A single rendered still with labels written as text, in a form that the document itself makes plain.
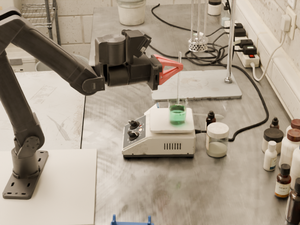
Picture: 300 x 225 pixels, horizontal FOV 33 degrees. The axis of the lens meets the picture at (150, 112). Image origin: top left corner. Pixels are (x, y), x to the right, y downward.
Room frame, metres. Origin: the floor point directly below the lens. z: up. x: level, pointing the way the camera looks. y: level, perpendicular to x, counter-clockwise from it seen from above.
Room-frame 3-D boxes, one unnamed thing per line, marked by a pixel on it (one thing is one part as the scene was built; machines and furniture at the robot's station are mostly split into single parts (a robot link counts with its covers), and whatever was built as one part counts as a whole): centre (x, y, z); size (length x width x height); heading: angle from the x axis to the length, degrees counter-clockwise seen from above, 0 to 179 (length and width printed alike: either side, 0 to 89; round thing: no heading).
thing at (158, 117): (1.19, -0.06, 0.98); 0.12 x 0.12 x 0.01; 89
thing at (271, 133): (1.16, -0.34, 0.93); 0.05 x 0.05 x 0.06
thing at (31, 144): (1.05, 0.31, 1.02); 0.09 x 0.06 x 0.06; 19
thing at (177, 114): (1.17, -0.08, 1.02); 0.06 x 0.05 x 0.08; 58
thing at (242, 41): (1.79, -0.36, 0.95); 0.07 x 0.04 x 0.02; 93
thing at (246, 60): (1.88, -0.37, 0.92); 0.40 x 0.06 x 0.04; 3
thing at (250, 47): (1.74, -0.36, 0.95); 0.07 x 0.04 x 0.02; 93
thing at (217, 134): (1.16, -0.18, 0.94); 0.06 x 0.06 x 0.08
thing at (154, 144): (1.19, -0.03, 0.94); 0.22 x 0.13 x 0.08; 89
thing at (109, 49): (1.13, 0.12, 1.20); 0.12 x 0.09 x 0.12; 109
